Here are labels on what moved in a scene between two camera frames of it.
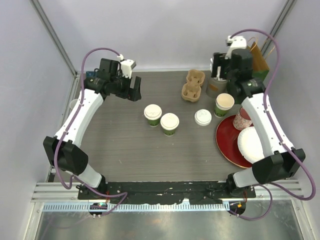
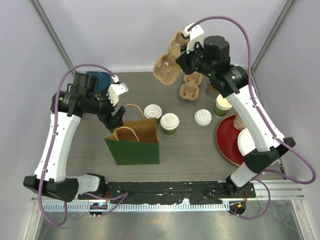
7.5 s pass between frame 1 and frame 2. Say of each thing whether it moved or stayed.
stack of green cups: stayed
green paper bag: moved
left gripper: moved
